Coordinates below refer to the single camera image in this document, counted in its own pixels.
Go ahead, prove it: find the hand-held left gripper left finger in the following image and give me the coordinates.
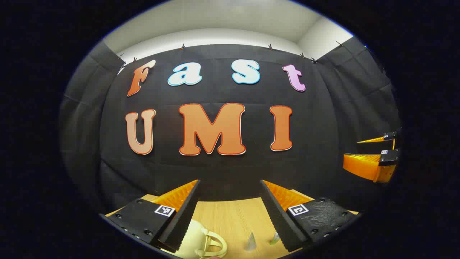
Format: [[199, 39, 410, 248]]
[[100, 179, 201, 252]]

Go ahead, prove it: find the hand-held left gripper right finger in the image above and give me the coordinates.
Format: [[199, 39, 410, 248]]
[[259, 179, 360, 253]]

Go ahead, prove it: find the cream suitcase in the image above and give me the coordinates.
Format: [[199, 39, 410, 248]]
[[162, 219, 229, 259]]

